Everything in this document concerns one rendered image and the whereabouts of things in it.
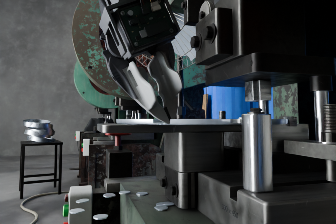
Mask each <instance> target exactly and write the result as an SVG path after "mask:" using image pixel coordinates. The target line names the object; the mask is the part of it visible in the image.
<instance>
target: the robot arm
mask: <svg viewBox="0 0 336 224"><path fill-rule="evenodd" d="M99 6H100V12H101V21H100V24H99V25H100V28H101V29H102V30H103V32H102V34H101V36H100V40H102V41H105V47H106V50H105V51H103V52H102V55H103V57H104V58H105V60H106V64H107V68H108V71H109V73H110V75H111V77H112V78H113V80H114V81H115V82H116V83H117V84H118V85H119V86H120V87H121V88H122V89H123V90H124V91H125V92H126V93H127V94H128V95H129V96H130V97H131V98H132V99H134V100H135V101H136V102H137V103H138V104H139V105H140V106H141V107H143V108H144V109H145V110H146V111H147V112H148V113H149V114H151V115H152V116H153V117H155V118H156V119H158V120H160V121H162V122H164V123H166V124H170V123H171V119H176V116H177V111H178V94H179V93H180V92H181V91H182V89H183V87H184V84H183V80H182V78H181V75H180V74H179V73H178V72H176V71H175V51H174V47H173V45H172V43H171V42H172V41H173V40H175V39H176V38H175V36H176V35H177V34H178V33H179V32H181V29H180V26H179V24H178V22H177V19H176V17H175V15H174V12H173V10H172V8H171V5H170V3H169V1H168V0H99ZM166 6H167V7H166ZM167 9H168V10H167ZM168 11H169V12H168ZM169 13H170V14H169ZM170 16H171V17H170ZM171 18H172V19H171ZM172 20H173V21H172ZM143 54H145V55H147V56H148V57H151V56H154V58H153V59H152V61H151V62H150V64H149V66H148V68H147V69H148V71H149V74H150V76H151V77H152V78H154V79H155V81H156V83H157V85H158V94H159V95H160V97H161V98H162V101H163V107H162V106H161V105H160V104H159V102H158V98H157V95H156V93H155V91H154V89H153V87H152V86H151V85H150V84H149V82H148V78H149V77H148V74H147V72H146V70H145V69H144V68H142V67H137V65H136V64H135V63H134V59H135V58H136V57H138V56H141V55H143Z"/></svg>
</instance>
